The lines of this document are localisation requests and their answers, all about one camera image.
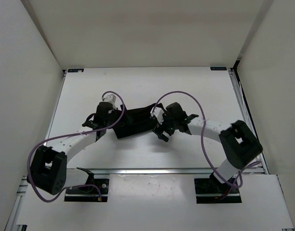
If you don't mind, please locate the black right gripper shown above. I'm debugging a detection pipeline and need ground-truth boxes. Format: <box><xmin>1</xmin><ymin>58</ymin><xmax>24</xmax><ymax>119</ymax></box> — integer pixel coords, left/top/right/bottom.
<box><xmin>153</xmin><ymin>109</ymin><xmax>178</xmax><ymax>141</ymax></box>

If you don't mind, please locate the black skirt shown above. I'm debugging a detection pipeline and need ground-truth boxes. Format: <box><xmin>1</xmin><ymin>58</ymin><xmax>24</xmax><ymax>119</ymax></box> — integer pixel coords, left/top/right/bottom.
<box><xmin>113</xmin><ymin>103</ymin><xmax>158</xmax><ymax>139</ymax></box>

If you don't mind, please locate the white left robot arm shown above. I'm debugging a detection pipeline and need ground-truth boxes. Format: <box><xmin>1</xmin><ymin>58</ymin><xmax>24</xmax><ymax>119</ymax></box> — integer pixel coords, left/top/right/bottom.
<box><xmin>27</xmin><ymin>101</ymin><xmax>126</xmax><ymax>195</ymax></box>

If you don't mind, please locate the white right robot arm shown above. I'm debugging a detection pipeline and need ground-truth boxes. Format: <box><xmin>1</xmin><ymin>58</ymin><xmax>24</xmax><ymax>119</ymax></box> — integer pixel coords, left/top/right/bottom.
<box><xmin>150</xmin><ymin>103</ymin><xmax>263</xmax><ymax>193</ymax></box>

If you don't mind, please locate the blue label left corner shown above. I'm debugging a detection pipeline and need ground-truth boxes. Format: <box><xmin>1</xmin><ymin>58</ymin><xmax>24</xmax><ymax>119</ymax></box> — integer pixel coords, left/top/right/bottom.
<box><xmin>67</xmin><ymin>68</ymin><xmax>84</xmax><ymax>73</ymax></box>

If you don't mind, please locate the blue label corner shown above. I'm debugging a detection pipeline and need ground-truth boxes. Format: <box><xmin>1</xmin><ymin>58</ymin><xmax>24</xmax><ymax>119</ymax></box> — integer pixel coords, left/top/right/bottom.
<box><xmin>67</xmin><ymin>68</ymin><xmax>84</xmax><ymax>73</ymax></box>
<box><xmin>210</xmin><ymin>66</ymin><xmax>227</xmax><ymax>71</ymax></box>

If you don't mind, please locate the blue label right corner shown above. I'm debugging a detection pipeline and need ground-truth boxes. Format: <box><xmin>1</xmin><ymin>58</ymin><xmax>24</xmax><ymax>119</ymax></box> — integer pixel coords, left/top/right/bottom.
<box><xmin>210</xmin><ymin>66</ymin><xmax>227</xmax><ymax>71</ymax></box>

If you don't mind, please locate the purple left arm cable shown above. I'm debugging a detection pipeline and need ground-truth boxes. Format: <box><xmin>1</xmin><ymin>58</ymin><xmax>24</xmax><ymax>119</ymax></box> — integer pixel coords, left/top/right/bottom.
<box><xmin>28</xmin><ymin>90</ymin><xmax>126</xmax><ymax>202</ymax></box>

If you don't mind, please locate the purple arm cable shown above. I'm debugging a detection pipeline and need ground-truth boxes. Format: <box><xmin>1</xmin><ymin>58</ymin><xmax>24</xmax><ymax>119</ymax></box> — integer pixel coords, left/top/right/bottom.
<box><xmin>153</xmin><ymin>90</ymin><xmax>261</xmax><ymax>189</ymax></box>
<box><xmin>28</xmin><ymin>90</ymin><xmax>126</xmax><ymax>202</ymax></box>

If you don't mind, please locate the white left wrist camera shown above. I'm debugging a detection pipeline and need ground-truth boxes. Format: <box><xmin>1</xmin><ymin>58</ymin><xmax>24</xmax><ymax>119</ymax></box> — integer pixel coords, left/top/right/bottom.
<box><xmin>102</xmin><ymin>94</ymin><xmax>116</xmax><ymax>104</ymax></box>

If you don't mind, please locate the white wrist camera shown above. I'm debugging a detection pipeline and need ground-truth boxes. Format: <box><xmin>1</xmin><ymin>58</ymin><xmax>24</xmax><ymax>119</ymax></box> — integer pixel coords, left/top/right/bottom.
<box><xmin>150</xmin><ymin>107</ymin><xmax>164</xmax><ymax>124</ymax></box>
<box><xmin>102</xmin><ymin>94</ymin><xmax>116</xmax><ymax>104</ymax></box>

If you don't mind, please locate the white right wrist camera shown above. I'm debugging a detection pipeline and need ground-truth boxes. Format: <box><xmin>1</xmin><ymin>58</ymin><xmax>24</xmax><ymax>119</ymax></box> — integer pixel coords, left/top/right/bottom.
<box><xmin>150</xmin><ymin>107</ymin><xmax>164</xmax><ymax>124</ymax></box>

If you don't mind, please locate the aluminium table edge rail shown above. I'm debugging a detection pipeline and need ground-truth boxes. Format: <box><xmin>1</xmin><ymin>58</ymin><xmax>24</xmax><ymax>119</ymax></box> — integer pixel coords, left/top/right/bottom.
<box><xmin>88</xmin><ymin>168</ymin><xmax>212</xmax><ymax>175</ymax></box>

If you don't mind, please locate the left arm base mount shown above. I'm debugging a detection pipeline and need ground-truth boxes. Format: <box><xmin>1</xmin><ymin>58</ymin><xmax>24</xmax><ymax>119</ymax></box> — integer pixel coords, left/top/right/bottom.
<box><xmin>64</xmin><ymin>168</ymin><xmax>109</xmax><ymax>203</ymax></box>

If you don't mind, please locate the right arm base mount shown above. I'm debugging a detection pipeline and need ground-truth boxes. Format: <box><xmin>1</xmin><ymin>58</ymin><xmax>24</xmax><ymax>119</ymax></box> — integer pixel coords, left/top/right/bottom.
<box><xmin>194</xmin><ymin>178</ymin><xmax>242</xmax><ymax>204</ymax></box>

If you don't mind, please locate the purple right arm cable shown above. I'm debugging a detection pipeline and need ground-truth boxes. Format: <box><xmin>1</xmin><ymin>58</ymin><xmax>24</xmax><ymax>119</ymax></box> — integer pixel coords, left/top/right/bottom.
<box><xmin>153</xmin><ymin>90</ymin><xmax>261</xmax><ymax>189</ymax></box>

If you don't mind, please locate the aluminium right side rail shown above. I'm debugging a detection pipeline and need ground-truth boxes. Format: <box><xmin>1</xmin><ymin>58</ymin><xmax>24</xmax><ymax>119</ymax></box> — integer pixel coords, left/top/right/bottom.
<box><xmin>228</xmin><ymin>68</ymin><xmax>270</xmax><ymax>174</ymax></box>

